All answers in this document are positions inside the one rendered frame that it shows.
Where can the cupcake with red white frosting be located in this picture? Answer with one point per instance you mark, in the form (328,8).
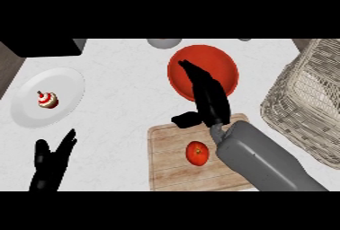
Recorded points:
(46,100)

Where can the white plate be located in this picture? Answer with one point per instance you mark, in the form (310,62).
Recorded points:
(35,101)

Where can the red tomato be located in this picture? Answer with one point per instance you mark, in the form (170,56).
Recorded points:
(196,153)

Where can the black box appliance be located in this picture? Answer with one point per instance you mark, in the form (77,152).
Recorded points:
(41,46)

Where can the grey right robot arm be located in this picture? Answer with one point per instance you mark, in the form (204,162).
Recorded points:
(260,161)

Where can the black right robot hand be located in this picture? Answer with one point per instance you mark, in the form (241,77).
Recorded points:
(208,92)

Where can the wooden cutting board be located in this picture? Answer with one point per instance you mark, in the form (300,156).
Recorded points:
(176,167)

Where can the grey round bowl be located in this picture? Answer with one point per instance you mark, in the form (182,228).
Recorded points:
(162,42)

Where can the small grey round object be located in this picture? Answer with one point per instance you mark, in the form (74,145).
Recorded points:
(244,39)

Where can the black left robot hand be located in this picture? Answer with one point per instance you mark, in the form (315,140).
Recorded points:
(50,167)

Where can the pale wicker basket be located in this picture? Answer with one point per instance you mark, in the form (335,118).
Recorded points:
(304,99)

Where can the red plate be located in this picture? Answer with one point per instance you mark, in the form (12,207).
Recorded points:
(207,60)

